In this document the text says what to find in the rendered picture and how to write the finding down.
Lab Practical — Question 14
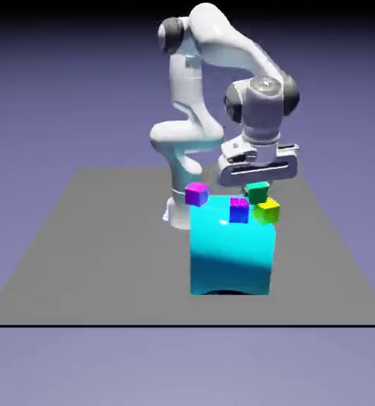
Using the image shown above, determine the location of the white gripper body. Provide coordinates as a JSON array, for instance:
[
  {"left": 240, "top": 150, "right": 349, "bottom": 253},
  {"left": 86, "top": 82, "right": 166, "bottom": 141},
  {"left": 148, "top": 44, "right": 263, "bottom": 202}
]
[{"left": 217, "top": 143, "right": 300, "bottom": 187}]

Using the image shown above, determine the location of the small green cube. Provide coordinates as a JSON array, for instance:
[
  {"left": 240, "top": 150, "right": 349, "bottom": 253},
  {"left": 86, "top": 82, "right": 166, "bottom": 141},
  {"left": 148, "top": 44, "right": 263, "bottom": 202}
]
[{"left": 244, "top": 182, "right": 270, "bottom": 205}]

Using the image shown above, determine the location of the small yellow cube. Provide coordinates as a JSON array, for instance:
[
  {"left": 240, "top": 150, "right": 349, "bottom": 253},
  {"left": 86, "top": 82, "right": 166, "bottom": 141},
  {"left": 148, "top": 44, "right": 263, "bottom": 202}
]
[{"left": 252, "top": 197, "right": 281, "bottom": 225}]

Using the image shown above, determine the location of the small blue cube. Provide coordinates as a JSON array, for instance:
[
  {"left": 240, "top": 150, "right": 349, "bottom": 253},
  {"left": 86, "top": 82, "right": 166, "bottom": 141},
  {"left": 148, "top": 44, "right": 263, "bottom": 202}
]
[{"left": 229, "top": 197, "right": 250, "bottom": 224}]

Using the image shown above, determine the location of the small magenta cube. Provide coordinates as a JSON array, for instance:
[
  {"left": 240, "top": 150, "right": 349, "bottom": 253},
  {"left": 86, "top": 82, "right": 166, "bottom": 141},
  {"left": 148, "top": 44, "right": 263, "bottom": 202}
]
[{"left": 184, "top": 182, "right": 210, "bottom": 207}]

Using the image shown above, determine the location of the large cyan box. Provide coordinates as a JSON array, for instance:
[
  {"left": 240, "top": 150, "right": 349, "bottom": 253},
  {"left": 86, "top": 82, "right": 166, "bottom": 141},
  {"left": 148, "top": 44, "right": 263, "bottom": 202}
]
[{"left": 189, "top": 194, "right": 277, "bottom": 297}]

